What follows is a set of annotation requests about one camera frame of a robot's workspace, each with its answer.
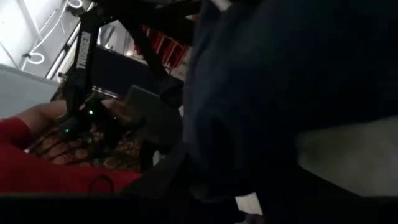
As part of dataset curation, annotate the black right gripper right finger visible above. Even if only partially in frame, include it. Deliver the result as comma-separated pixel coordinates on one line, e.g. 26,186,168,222
257,164,363,215

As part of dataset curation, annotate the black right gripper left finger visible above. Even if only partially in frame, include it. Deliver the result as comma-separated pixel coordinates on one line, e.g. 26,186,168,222
123,146,189,200

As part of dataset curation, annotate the white textured towel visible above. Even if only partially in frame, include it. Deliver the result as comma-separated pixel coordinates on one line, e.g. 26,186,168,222
234,116,398,216

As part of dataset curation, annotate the dark navy garment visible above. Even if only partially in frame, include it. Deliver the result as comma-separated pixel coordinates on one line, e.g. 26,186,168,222
182,0,398,200

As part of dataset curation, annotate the person's forearm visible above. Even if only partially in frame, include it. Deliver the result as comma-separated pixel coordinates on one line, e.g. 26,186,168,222
15,99,70,135

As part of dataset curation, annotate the grey tablet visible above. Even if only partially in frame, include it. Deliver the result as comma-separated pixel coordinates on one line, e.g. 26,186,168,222
124,84,183,147

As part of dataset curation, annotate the person's hand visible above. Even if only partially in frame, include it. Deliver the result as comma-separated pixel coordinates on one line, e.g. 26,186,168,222
101,98,134,126

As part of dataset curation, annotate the black computer monitor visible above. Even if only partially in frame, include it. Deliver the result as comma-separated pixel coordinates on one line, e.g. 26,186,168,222
92,46,162,97

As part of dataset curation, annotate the red cloth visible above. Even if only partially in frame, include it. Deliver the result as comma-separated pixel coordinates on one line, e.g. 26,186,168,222
0,98,147,195

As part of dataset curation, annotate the red plastic bin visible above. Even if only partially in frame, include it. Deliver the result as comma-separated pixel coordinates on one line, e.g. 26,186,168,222
133,24,190,71

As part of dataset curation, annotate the small black wire loop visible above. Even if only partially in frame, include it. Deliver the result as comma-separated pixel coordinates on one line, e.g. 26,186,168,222
88,174,115,194

